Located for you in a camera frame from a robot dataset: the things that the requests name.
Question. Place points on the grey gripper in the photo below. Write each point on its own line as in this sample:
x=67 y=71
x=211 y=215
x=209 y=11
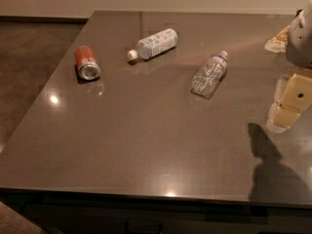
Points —
x=300 y=46

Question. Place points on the red coke can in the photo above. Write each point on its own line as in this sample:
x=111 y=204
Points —
x=86 y=63

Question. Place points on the clear plastic water bottle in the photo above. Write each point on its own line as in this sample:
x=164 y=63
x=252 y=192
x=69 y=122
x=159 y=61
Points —
x=210 y=75

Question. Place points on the white labelled plastic bottle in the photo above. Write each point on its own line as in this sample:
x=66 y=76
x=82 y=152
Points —
x=154 y=45

